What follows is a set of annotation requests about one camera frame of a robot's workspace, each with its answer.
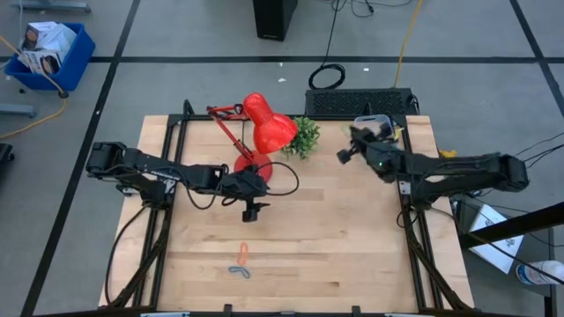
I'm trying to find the black looped camera cable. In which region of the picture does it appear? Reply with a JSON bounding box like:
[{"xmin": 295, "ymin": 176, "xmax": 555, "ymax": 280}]
[{"xmin": 253, "ymin": 161, "xmax": 301, "ymax": 197}]

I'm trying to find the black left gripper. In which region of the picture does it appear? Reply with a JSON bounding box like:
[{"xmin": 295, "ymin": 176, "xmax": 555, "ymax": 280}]
[{"xmin": 218, "ymin": 169, "xmax": 271, "ymax": 210}]

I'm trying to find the white printed box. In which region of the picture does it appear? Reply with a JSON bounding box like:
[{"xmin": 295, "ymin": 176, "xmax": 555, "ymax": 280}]
[
  {"xmin": 19, "ymin": 20, "xmax": 78, "ymax": 61},
  {"xmin": 19, "ymin": 48, "xmax": 63, "ymax": 76},
  {"xmin": 466, "ymin": 203, "xmax": 525, "ymax": 275}
]

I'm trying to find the white plastic bottle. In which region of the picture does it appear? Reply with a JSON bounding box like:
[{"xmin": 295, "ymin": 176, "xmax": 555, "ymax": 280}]
[{"xmin": 515, "ymin": 259, "xmax": 564, "ymax": 286}]

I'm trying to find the grey metal table foot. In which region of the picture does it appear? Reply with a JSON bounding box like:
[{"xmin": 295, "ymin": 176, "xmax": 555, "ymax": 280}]
[
  {"xmin": 11, "ymin": 0, "xmax": 93, "ymax": 14},
  {"xmin": 0, "ymin": 103, "xmax": 39, "ymax": 119}
]

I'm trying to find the yellow hanging cable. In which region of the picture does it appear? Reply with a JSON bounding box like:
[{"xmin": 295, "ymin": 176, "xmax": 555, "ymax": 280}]
[
  {"xmin": 0, "ymin": 34, "xmax": 68, "ymax": 141},
  {"xmin": 392, "ymin": 0, "xmax": 424, "ymax": 88}
]

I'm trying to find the red desk lamp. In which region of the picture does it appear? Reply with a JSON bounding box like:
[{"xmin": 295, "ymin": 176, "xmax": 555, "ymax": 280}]
[{"xmin": 205, "ymin": 92, "xmax": 300, "ymax": 181}]

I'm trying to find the blue rubber band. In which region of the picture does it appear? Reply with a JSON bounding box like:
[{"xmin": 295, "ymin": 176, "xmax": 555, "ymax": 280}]
[{"xmin": 227, "ymin": 265, "xmax": 252, "ymax": 280}]

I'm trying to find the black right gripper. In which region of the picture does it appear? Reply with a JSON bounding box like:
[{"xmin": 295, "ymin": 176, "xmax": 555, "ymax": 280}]
[{"xmin": 351, "ymin": 124, "xmax": 414, "ymax": 186}]

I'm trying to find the green plant in white pot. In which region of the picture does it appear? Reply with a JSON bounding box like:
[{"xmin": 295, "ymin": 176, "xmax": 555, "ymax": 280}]
[{"xmin": 280, "ymin": 115, "xmax": 322, "ymax": 160}]

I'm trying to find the black coiled cable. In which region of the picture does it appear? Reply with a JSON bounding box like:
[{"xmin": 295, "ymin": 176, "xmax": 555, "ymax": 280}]
[{"xmin": 307, "ymin": 0, "xmax": 347, "ymax": 92}]

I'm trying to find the black diagonal beam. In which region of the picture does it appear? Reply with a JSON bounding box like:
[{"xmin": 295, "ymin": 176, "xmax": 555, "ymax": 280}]
[{"xmin": 457, "ymin": 202, "xmax": 564, "ymax": 251}]

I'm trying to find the black metal table frame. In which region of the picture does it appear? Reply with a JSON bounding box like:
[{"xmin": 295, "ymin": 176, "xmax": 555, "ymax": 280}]
[{"xmin": 99, "ymin": 100, "xmax": 476, "ymax": 317}]

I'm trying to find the blue wheeled floor bin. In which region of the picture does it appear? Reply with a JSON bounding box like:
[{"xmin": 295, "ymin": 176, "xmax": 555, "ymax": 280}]
[{"xmin": 4, "ymin": 21, "xmax": 97, "ymax": 99}]

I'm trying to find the black computer tower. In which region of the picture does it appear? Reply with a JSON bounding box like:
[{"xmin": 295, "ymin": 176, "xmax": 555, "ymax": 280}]
[{"xmin": 252, "ymin": 0, "xmax": 299, "ymax": 42}]

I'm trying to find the black equipment base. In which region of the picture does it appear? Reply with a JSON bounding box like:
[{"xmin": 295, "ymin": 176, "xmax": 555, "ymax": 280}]
[{"xmin": 0, "ymin": 143, "xmax": 15, "ymax": 175}]

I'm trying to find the dark grey side table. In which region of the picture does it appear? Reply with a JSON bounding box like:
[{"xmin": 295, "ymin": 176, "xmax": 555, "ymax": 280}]
[{"xmin": 449, "ymin": 193, "xmax": 559, "ymax": 317}]

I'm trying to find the clear plastic bin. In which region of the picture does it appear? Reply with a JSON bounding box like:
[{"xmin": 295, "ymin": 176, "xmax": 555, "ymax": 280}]
[{"xmin": 353, "ymin": 114, "xmax": 400, "ymax": 146}]

